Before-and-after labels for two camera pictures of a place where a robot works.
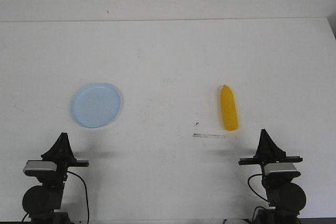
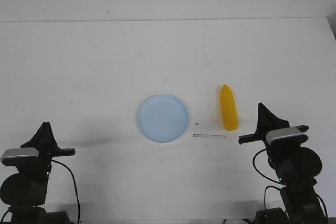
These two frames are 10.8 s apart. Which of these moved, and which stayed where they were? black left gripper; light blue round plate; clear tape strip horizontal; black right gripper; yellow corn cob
Moved: black left gripper; light blue round plate; black right gripper
Stayed: yellow corn cob; clear tape strip horizontal
